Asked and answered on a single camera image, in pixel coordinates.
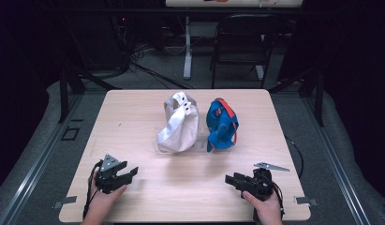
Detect black cable beside table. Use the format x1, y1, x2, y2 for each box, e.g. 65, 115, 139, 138
284, 134, 305, 180

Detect grey metal table bracket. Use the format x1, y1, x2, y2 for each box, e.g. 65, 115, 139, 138
293, 195, 319, 207
52, 195, 79, 210

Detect black folding chair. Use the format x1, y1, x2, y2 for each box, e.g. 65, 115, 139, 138
209, 13, 284, 90

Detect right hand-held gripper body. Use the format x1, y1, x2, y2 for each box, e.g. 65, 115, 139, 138
242, 161, 290, 202

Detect aluminium floor rail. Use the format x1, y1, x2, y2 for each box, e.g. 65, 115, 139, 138
301, 96, 373, 225
0, 93, 85, 225

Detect person's left hand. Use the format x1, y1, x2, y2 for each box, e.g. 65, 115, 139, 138
86, 178, 128, 225

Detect person's right hand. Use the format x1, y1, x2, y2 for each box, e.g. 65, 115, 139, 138
242, 189, 284, 225

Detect white desk leg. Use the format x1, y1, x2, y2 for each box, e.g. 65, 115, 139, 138
183, 16, 194, 81

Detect blue baseball cap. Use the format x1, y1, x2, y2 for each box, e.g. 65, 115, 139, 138
205, 97, 241, 154

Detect black metal stand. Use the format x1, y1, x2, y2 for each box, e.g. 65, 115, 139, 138
268, 67, 326, 128
57, 67, 123, 125

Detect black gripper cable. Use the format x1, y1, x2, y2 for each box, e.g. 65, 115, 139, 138
270, 180, 287, 219
82, 160, 104, 220

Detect white baseball cap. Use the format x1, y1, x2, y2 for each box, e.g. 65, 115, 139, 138
155, 90, 200, 155

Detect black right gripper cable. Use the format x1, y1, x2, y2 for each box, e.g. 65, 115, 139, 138
270, 180, 287, 219

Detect black floor cables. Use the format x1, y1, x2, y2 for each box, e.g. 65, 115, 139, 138
127, 59, 196, 90

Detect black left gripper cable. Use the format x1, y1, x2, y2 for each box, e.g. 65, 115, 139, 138
82, 160, 104, 220

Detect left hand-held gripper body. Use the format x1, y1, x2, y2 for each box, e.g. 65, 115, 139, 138
94, 154, 132, 195

